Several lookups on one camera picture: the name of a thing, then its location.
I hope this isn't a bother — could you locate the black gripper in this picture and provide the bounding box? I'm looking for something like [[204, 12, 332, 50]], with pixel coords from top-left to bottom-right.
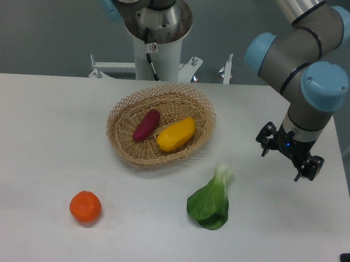
[[255, 121, 324, 181]]

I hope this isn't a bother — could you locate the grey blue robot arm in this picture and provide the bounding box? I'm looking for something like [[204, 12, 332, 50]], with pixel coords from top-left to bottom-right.
[[98, 0, 350, 180]]

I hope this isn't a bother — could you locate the yellow mango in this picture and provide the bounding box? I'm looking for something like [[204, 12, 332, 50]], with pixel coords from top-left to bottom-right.
[[156, 117, 196, 152]]

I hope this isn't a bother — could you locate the woven wicker basket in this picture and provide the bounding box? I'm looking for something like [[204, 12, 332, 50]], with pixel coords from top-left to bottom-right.
[[106, 83, 216, 167]]

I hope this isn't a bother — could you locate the green bok choy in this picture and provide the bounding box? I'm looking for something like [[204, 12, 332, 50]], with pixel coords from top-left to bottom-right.
[[186, 163, 233, 231]]

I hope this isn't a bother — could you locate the purple sweet potato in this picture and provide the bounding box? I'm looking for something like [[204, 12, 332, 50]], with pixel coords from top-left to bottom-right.
[[132, 109, 161, 142]]

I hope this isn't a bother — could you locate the orange tangerine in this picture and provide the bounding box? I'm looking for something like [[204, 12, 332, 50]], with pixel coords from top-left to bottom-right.
[[69, 191, 102, 223]]

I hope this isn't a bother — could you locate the black cable on pedestal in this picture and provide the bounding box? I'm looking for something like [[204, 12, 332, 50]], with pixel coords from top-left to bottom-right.
[[139, 26, 167, 82]]

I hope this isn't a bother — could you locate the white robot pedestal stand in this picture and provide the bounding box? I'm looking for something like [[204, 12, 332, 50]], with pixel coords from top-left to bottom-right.
[[87, 28, 238, 93]]

